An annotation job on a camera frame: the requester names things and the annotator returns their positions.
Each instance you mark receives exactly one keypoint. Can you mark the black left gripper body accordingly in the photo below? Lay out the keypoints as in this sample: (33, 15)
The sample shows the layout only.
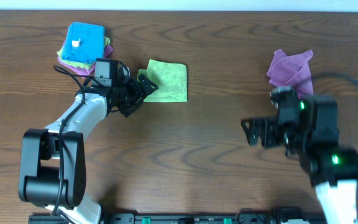
(134, 96)

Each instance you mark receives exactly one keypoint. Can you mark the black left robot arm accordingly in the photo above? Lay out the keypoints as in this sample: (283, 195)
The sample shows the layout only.
(52, 171)

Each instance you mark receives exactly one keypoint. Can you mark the folded blue cloth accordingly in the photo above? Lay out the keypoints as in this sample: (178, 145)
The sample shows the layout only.
(84, 43)

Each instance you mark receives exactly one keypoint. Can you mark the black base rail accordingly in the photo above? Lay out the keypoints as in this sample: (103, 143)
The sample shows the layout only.
(245, 218)

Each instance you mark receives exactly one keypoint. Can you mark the folded purple cloth in stack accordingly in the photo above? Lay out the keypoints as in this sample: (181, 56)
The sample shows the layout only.
(79, 71)

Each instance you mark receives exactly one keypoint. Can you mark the green microfiber cloth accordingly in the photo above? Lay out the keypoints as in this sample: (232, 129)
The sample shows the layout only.
(171, 79)

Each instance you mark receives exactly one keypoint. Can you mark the crumpled purple cloth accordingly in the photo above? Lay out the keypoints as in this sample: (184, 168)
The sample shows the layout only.
(291, 70)

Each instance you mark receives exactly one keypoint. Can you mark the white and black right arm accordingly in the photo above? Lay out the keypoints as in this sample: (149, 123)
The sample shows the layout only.
(332, 169)

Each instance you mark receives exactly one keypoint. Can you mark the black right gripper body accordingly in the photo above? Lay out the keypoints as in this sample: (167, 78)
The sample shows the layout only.
(268, 132)

